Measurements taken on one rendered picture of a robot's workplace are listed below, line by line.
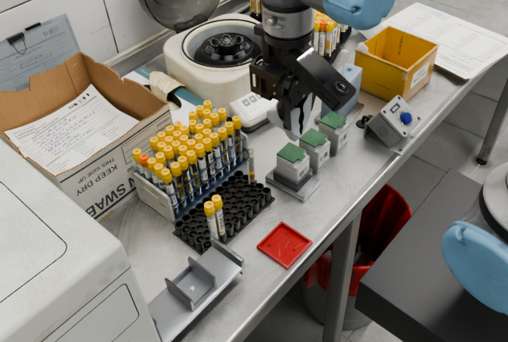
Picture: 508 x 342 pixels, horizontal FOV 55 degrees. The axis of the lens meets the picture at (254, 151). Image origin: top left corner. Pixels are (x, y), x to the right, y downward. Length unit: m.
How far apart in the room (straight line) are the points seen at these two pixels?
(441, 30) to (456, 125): 1.17
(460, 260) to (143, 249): 0.52
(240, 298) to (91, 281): 0.33
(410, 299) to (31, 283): 0.48
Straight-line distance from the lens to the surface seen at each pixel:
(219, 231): 0.83
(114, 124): 1.03
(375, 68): 1.12
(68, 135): 1.04
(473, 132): 2.51
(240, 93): 1.04
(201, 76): 1.03
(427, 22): 1.43
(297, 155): 0.88
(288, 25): 0.70
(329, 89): 0.72
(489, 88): 2.82
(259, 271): 0.83
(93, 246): 0.52
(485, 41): 1.39
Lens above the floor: 1.57
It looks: 44 degrees down
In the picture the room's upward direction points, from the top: 4 degrees counter-clockwise
